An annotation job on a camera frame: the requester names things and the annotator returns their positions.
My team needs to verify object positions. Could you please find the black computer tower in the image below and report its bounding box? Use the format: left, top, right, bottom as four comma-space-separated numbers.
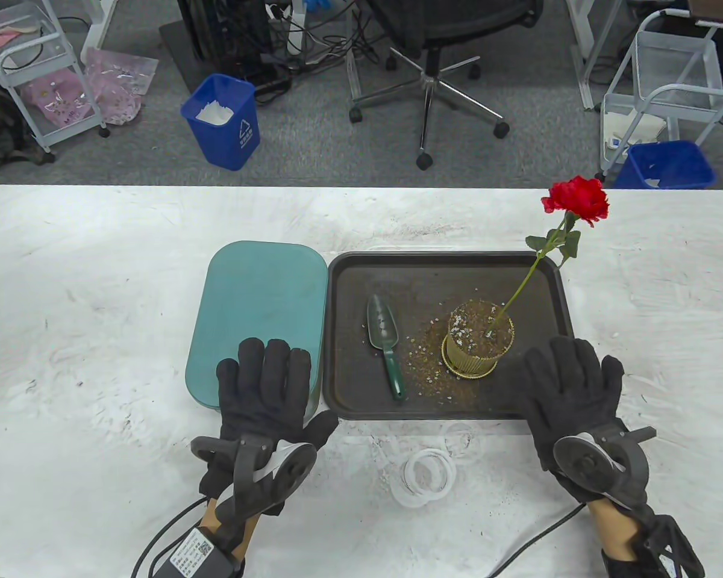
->
178, 0, 275, 79

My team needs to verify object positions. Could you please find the black floor mat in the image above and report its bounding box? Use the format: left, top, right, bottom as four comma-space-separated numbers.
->
158, 21, 218, 94

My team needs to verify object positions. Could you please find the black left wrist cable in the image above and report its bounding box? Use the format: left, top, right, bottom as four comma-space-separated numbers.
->
131, 497, 208, 578

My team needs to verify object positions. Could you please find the teal plastic bin lid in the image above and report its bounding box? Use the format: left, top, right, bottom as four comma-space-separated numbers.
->
185, 241, 329, 422

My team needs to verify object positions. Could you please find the white power strip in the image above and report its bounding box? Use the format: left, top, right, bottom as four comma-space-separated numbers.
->
265, 0, 308, 56

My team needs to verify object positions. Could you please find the yellow ribbed flower pot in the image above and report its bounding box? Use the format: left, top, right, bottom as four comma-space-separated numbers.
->
441, 299, 516, 380

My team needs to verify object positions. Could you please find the black office chair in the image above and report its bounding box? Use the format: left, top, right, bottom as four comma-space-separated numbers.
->
346, 0, 546, 171

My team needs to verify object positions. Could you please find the green garden trowel scoop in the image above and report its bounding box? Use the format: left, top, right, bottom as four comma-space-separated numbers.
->
366, 294, 407, 401

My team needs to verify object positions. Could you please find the white desk leg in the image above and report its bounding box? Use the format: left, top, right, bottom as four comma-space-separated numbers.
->
81, 0, 133, 64
566, 0, 618, 111

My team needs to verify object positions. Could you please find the plain blue waste bin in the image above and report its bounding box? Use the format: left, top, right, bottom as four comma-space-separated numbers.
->
613, 140, 717, 190

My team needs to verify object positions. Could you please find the red artificial rose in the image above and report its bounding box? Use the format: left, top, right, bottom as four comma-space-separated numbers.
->
487, 176, 610, 338

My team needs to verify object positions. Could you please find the aluminium rail piece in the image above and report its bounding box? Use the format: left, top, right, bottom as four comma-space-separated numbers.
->
345, 42, 363, 102

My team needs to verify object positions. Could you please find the person's right forearm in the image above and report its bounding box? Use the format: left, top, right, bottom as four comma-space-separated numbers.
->
587, 500, 642, 558

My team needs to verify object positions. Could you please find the person's left hand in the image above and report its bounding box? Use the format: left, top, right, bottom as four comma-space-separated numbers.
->
199, 337, 339, 517

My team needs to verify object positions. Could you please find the clear round plastic piece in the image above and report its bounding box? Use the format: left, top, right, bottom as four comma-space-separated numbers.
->
443, 421, 477, 455

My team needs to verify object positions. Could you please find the black labelled wrist box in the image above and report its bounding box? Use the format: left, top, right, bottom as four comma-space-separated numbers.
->
167, 527, 245, 578

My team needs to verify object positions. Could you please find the white rolling cart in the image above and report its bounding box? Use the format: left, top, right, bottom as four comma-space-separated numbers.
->
0, 0, 110, 164
595, 9, 723, 184

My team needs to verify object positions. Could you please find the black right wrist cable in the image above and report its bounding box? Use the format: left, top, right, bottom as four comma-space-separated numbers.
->
494, 503, 586, 578

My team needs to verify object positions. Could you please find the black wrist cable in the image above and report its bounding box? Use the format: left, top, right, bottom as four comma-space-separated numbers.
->
131, 497, 208, 578
494, 503, 586, 578

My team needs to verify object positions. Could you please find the dark grey right controller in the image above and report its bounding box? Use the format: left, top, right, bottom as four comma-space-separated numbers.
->
553, 426, 657, 506

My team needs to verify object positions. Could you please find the black lattice wrist mount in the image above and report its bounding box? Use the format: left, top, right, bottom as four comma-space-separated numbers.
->
601, 512, 706, 578

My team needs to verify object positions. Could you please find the tangle of black cables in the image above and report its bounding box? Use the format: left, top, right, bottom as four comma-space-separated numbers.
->
217, 0, 380, 103

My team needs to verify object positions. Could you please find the grey and white left controller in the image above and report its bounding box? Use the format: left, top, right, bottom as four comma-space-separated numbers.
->
191, 437, 318, 552

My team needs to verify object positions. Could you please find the brown potting mix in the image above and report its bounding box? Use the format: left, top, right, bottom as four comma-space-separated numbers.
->
407, 313, 477, 404
449, 300, 514, 357

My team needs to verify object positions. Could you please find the person's right hand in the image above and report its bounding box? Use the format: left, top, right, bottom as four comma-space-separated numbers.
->
521, 336, 648, 503

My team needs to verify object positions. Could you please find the pink plastic bag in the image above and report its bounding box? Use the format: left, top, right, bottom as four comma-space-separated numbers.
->
21, 68, 94, 127
83, 48, 159, 126

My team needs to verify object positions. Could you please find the white box in cart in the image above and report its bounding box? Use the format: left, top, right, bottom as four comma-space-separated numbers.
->
602, 108, 668, 151

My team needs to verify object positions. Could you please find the dark brown plastic tray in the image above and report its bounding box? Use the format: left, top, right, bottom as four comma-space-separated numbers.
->
322, 250, 576, 421

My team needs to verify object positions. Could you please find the blue bin with white symbol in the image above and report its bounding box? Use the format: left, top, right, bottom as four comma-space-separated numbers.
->
180, 73, 261, 172

